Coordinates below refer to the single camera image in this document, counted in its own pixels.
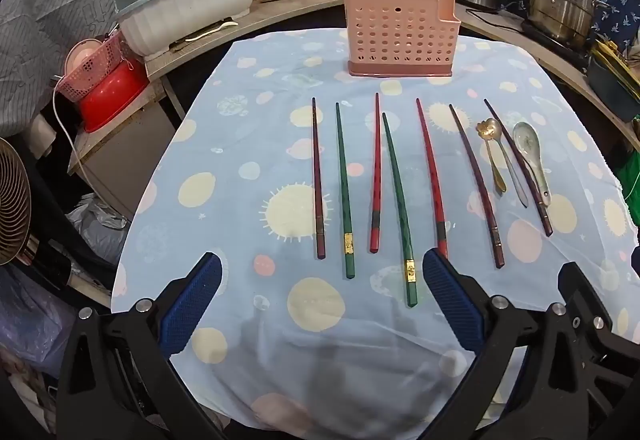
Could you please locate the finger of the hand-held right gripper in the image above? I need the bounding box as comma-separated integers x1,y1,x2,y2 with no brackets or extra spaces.
556,261,640,371

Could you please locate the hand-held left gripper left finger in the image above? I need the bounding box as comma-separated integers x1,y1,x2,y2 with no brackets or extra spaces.
55,251,223,440

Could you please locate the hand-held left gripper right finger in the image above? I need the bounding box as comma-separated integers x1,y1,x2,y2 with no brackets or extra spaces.
421,248,637,440

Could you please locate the dark maroon chopstick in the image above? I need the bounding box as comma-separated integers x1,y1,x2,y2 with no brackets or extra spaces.
483,98,555,237
448,103,506,270
311,97,327,259

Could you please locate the red chopstick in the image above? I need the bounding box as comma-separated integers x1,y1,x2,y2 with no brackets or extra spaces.
368,92,382,254
415,98,449,262

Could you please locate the green chopstick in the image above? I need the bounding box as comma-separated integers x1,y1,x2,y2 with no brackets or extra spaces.
334,102,355,279
381,112,419,308

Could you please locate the white ceramic spoon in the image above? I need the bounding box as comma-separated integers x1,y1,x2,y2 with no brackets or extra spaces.
513,121,552,207

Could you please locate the pink utensil holder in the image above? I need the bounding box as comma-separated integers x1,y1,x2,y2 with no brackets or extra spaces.
342,0,462,78

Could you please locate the green plastic bag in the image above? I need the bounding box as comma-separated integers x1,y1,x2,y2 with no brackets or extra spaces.
614,149,640,202

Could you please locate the grey plastic bag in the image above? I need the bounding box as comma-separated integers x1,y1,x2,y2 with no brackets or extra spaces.
64,192,132,262

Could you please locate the blue dotted tablecloth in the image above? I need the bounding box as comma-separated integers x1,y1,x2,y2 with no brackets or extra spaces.
111,27,640,440

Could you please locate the silver spoon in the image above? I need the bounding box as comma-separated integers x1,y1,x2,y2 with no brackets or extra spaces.
487,117,530,209

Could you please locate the gold flower spoon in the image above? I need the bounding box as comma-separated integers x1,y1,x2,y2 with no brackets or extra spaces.
475,120,507,194

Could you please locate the electric fan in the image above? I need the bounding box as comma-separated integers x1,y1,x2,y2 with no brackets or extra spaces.
0,137,49,267

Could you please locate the grey-blue basin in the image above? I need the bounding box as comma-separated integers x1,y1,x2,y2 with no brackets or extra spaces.
587,60,640,97

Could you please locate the red plastic basin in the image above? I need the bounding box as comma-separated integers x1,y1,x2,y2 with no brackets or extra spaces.
78,62,150,134

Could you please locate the stack of yellow bowls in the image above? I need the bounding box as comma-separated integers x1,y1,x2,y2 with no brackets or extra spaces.
591,37,640,77

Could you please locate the pink plastic basket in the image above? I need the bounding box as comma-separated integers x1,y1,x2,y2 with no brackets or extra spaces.
54,32,137,104

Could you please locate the black induction cooker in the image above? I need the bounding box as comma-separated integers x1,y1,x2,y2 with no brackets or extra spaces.
519,17,592,59

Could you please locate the pink round container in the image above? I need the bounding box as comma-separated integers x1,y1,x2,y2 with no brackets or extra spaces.
64,38,99,72

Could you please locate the white rice paddle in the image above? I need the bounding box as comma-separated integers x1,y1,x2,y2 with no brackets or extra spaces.
174,19,240,47

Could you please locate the white cable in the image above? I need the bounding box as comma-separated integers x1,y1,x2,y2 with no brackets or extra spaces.
52,74,97,192

